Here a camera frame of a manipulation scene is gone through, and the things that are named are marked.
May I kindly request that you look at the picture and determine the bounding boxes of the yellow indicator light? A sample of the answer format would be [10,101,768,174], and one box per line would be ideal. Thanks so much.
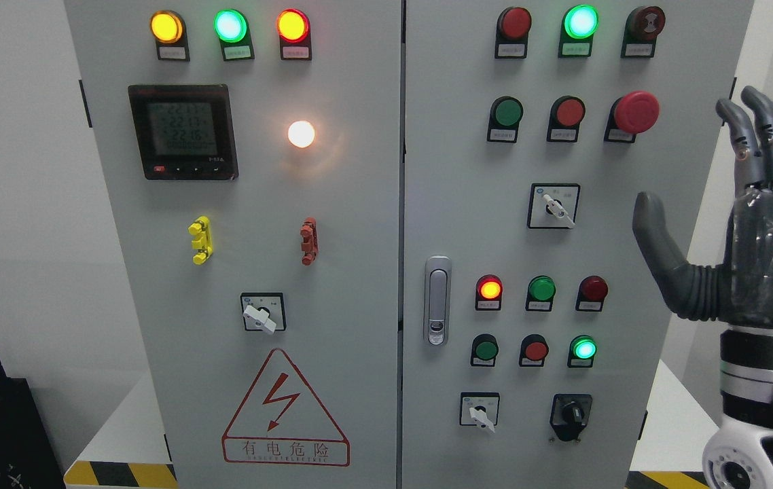
[149,10,189,62]

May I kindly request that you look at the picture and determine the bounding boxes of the dark red light top right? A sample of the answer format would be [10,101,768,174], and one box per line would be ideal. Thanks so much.
[495,6,533,59]

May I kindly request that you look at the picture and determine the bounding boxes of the gray rotary switch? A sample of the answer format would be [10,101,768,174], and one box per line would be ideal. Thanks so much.
[460,392,501,433]
[527,183,580,230]

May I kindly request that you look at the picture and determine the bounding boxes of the green lit light top right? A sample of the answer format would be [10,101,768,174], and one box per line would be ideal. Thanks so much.
[558,4,600,58]

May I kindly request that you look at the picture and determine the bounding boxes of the red push button upper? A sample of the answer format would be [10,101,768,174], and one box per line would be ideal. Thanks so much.
[547,96,586,143]

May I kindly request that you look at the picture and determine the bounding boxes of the red indicator light top left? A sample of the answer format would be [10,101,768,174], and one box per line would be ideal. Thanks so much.
[276,8,312,61]

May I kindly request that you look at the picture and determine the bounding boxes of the red push button lower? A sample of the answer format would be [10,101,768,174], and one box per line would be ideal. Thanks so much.
[519,334,550,367]

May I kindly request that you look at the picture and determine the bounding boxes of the red lit indicator middle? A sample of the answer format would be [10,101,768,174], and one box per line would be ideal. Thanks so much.
[475,274,503,310]

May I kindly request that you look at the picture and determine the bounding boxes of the red electrical hazard sticker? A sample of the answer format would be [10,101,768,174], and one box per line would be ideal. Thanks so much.
[221,348,351,467]

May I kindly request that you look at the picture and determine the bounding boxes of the black box with antenna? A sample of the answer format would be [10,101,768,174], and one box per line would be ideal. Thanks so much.
[0,359,65,488]

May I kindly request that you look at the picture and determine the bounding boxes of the green lit indicator lower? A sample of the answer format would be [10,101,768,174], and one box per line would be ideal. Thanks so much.
[567,335,597,368]

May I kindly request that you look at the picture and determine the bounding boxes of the green indicator middle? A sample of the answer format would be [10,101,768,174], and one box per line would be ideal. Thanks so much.
[525,275,556,312]

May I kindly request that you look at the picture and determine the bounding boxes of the black digital power meter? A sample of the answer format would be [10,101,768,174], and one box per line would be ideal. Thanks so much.
[128,84,238,181]

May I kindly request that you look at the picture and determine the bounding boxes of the black rotary knob switch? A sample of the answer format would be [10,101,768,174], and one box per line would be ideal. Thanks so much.
[549,393,594,442]

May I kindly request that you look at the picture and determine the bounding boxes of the red emergency stop button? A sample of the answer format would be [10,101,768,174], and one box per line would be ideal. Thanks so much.
[603,90,660,143]

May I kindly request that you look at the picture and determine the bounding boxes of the green push button upper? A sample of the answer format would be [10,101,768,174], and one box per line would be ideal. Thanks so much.
[487,96,524,143]

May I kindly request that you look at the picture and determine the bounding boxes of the green push button lower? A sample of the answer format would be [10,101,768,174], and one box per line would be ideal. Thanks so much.
[470,333,499,367]

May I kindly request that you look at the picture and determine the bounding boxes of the green push button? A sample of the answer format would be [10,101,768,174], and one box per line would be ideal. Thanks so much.
[470,333,499,367]
[487,96,524,143]

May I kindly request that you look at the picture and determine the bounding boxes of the red push button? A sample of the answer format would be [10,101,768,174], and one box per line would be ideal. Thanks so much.
[547,96,586,143]
[519,334,550,367]

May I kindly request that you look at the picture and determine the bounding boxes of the white glowing indicator light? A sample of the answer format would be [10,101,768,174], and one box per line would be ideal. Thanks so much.
[287,120,317,149]

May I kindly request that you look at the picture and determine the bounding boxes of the dark red buzzer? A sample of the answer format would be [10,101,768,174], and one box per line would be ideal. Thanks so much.
[622,5,666,58]

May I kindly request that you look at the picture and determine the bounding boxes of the gray robotic hand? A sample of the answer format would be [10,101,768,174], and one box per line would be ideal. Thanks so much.
[632,86,773,329]

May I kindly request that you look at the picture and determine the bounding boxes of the gray rotary switch left door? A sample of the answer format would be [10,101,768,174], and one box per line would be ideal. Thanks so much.
[240,292,287,335]

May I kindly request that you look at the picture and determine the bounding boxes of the gray electrical cabinet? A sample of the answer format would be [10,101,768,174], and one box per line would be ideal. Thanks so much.
[65,1,753,488]

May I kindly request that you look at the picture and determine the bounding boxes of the silver door latch handle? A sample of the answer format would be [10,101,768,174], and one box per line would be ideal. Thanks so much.
[423,255,452,346]

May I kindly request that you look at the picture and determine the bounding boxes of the green indicator light top left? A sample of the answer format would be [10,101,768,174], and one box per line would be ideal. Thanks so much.
[213,9,254,61]

